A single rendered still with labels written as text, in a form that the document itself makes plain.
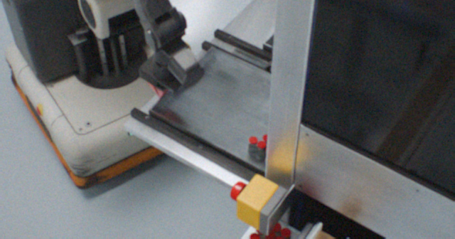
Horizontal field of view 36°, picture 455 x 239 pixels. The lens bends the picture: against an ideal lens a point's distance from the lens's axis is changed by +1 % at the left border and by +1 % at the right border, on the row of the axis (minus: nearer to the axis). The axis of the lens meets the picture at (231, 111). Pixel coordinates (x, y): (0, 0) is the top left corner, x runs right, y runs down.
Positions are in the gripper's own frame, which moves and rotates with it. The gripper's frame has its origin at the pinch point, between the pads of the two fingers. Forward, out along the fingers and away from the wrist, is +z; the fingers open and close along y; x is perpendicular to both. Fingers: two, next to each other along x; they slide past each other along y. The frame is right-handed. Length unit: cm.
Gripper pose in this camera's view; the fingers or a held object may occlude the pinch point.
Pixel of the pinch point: (162, 94)
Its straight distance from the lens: 165.7
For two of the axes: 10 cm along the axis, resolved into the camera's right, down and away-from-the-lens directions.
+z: -1.4, 5.8, 8.1
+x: 5.6, -6.2, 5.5
